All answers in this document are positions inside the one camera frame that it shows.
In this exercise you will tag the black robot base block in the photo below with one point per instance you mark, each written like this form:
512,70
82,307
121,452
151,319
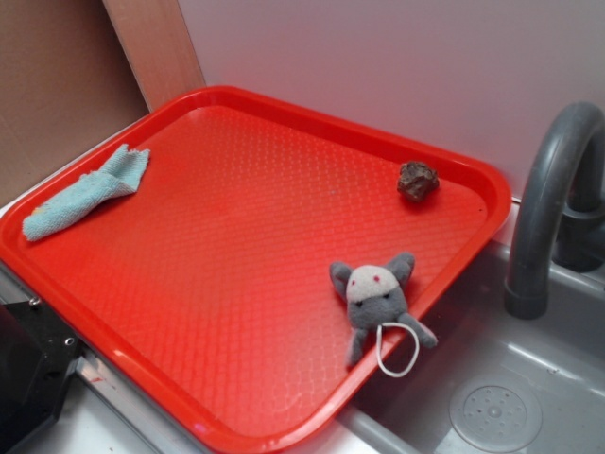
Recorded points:
39,352

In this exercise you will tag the red plastic tray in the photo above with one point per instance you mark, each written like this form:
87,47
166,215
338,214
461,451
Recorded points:
209,287

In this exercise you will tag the grey plastic faucet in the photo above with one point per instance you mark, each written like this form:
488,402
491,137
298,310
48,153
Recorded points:
561,215

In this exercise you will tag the grey toy sink basin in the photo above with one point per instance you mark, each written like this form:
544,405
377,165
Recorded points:
494,383

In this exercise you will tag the brown crumpled rock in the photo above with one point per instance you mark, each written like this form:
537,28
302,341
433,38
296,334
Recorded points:
417,180

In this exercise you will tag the grey plush mouse toy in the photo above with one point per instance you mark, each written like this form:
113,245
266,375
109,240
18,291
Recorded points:
375,299

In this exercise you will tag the light blue cloth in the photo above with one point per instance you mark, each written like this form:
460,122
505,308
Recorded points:
118,177

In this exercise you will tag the wooden corner board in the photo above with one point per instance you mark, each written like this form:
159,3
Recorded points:
158,47

